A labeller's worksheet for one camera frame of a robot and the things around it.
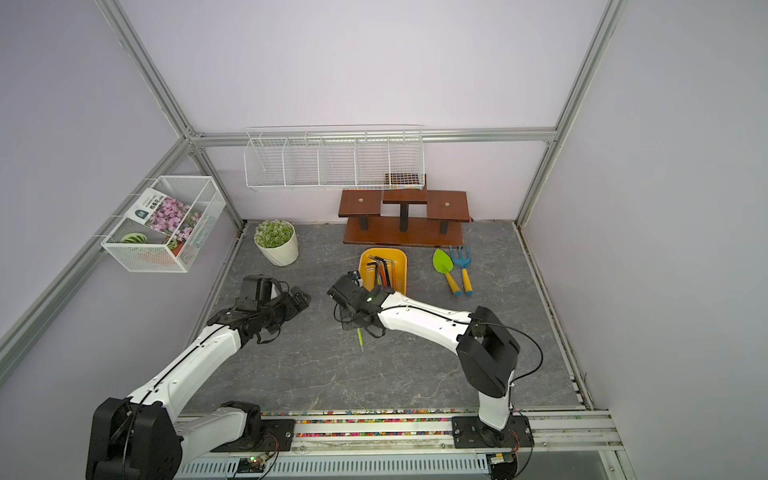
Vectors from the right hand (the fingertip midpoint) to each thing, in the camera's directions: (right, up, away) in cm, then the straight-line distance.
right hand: (351, 315), depth 84 cm
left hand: (-15, +2, +1) cm, 15 cm away
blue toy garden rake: (+38, +14, +25) cm, 47 cm away
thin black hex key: (+6, +11, +21) cm, 24 cm away
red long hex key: (+12, +11, +21) cm, 27 cm away
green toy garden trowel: (+31, +13, +24) cm, 41 cm away
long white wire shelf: (-8, +50, +15) cm, 52 cm away
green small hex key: (+3, -6, -3) cm, 7 cm away
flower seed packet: (-46, +28, -10) cm, 54 cm away
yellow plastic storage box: (+3, +11, +21) cm, 23 cm away
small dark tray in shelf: (+15, +42, +15) cm, 47 cm away
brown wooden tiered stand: (+30, +33, +19) cm, 48 cm away
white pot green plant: (-27, +22, +15) cm, 38 cm away
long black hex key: (+9, +13, +24) cm, 28 cm away
